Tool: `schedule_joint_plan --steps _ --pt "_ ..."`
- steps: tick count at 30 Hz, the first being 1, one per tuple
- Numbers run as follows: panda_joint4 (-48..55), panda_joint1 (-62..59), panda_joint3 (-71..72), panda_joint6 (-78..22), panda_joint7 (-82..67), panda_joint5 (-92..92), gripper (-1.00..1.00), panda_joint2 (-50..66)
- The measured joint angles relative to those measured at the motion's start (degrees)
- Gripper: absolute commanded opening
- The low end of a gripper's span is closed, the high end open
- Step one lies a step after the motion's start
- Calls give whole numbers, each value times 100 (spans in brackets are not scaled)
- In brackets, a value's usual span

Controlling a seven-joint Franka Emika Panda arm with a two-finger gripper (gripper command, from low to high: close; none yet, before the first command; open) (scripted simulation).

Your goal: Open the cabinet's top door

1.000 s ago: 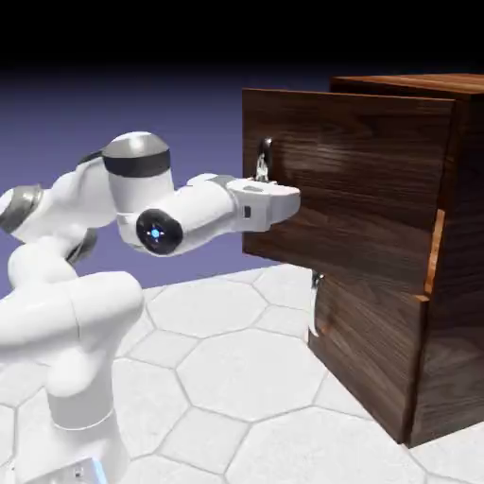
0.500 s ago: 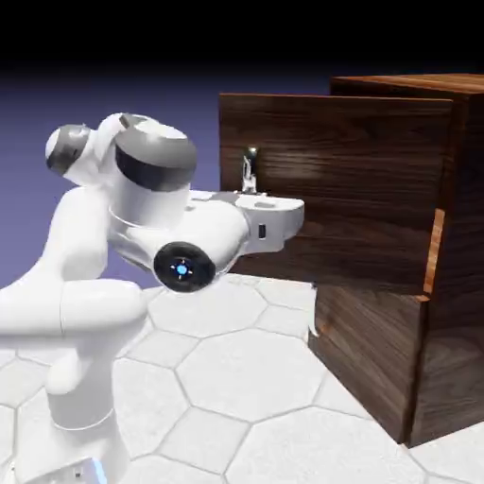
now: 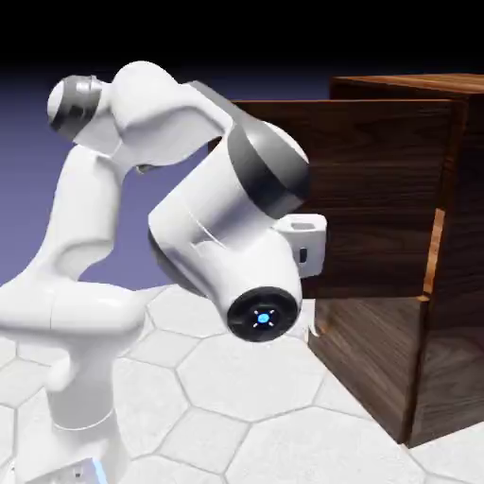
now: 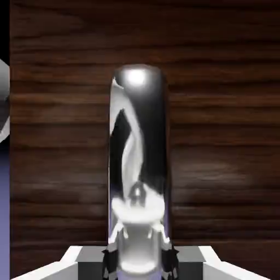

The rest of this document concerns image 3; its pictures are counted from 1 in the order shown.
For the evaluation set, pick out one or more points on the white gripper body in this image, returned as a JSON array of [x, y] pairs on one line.
[[309, 315]]

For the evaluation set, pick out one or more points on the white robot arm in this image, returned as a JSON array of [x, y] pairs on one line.
[[211, 211]]

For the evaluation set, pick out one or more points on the dark wooden cabinet door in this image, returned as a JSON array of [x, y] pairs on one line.
[[378, 189], [370, 359]]

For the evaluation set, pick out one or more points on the dark wooden cabinet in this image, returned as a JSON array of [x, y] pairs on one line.
[[461, 264]]

